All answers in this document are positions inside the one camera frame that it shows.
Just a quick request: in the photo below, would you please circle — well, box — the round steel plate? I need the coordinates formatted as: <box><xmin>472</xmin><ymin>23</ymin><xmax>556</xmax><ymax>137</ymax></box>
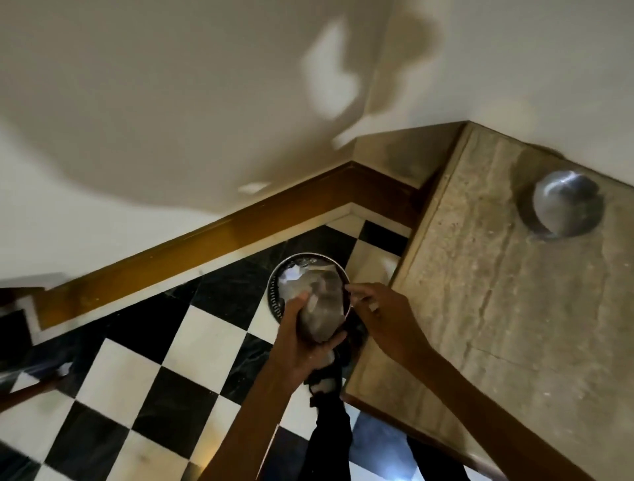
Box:
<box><xmin>267</xmin><ymin>252</ymin><xmax>355</xmax><ymax>330</ymax></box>

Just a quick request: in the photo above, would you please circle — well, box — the upturned steel bowl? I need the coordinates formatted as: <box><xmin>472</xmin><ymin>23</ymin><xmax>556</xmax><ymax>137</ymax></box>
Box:
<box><xmin>532</xmin><ymin>169</ymin><xmax>605</xmax><ymax>239</ymax></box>

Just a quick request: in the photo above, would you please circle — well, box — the person's left forearm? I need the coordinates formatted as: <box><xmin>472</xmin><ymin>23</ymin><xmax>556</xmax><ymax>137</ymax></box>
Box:
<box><xmin>199</xmin><ymin>361</ymin><xmax>298</xmax><ymax>481</ymax></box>

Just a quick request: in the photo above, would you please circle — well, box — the black shoe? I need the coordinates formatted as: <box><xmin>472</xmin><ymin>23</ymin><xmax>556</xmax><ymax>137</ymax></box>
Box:
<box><xmin>303</xmin><ymin>317</ymin><xmax>370</xmax><ymax>408</ymax></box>

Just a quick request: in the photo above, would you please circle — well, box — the person's left hand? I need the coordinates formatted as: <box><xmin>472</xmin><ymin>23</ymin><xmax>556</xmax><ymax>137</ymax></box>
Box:
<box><xmin>269</xmin><ymin>291</ymin><xmax>348</xmax><ymax>388</ymax></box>

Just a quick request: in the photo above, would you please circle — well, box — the person's right hand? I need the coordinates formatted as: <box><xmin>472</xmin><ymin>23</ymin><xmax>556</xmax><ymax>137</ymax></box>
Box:
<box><xmin>344</xmin><ymin>282</ymin><xmax>434</xmax><ymax>370</ymax></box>

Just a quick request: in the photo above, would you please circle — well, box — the beige stone table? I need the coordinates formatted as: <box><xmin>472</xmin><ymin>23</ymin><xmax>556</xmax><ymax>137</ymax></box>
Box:
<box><xmin>342</xmin><ymin>120</ymin><xmax>634</xmax><ymax>481</ymax></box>

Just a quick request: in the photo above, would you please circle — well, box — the person's right forearm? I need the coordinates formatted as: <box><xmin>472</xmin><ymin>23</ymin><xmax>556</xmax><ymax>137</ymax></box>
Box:
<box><xmin>409</xmin><ymin>343</ymin><xmax>595</xmax><ymax>481</ymax></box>

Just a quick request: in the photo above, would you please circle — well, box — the brown wooden skirting board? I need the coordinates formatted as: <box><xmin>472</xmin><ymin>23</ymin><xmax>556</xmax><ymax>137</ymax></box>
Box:
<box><xmin>0</xmin><ymin>161</ymin><xmax>437</xmax><ymax>343</ymax></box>

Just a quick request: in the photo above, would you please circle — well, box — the person's black trouser leg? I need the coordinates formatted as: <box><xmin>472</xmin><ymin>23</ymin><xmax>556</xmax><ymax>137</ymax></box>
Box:
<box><xmin>405</xmin><ymin>435</ymin><xmax>468</xmax><ymax>481</ymax></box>
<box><xmin>296</xmin><ymin>394</ymin><xmax>353</xmax><ymax>481</ymax></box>

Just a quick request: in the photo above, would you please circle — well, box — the small steel bowl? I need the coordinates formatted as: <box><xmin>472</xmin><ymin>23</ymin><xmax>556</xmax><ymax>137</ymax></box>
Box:
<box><xmin>284</xmin><ymin>267</ymin><xmax>346</xmax><ymax>344</ymax></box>

